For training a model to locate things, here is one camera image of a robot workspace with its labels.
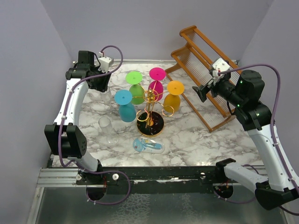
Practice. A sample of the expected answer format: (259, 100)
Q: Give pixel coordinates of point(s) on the orange plastic wine glass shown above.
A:
(172, 100)

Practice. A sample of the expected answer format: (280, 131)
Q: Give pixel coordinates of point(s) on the clear champagne flute back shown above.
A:
(107, 99)

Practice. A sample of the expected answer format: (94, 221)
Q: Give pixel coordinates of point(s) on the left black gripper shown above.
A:
(103, 86)

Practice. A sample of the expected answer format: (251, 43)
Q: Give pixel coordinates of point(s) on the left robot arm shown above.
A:
(64, 136)

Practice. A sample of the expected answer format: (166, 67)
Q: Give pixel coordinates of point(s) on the clear champagne flute front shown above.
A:
(106, 127)

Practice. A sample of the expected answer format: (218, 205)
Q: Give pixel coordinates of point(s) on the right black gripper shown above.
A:
(202, 91)

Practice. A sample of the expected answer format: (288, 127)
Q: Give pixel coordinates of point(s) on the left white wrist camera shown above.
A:
(105, 63)

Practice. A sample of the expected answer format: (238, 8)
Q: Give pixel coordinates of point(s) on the wooden dish rack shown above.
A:
(195, 63)

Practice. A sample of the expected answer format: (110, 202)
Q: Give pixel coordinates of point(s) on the gold wire wine glass rack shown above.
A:
(149, 122)

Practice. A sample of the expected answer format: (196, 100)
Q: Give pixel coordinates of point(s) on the black mounting base rail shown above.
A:
(153, 180)

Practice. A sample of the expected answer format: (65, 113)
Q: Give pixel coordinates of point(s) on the pink plastic wine glass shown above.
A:
(157, 74)

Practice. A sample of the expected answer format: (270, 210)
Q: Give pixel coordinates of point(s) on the blue plastic wine glass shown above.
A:
(126, 109)

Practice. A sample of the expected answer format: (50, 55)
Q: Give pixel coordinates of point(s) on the clear champagne flute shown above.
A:
(106, 127)
(107, 99)

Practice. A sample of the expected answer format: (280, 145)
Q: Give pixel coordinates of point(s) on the green plastic wine glass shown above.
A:
(134, 78)

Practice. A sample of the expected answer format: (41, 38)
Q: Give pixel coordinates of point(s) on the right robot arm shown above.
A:
(281, 185)

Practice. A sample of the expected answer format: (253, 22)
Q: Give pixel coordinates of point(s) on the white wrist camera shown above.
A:
(218, 69)
(105, 63)

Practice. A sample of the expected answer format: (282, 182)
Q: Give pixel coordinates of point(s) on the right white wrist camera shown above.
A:
(218, 69)

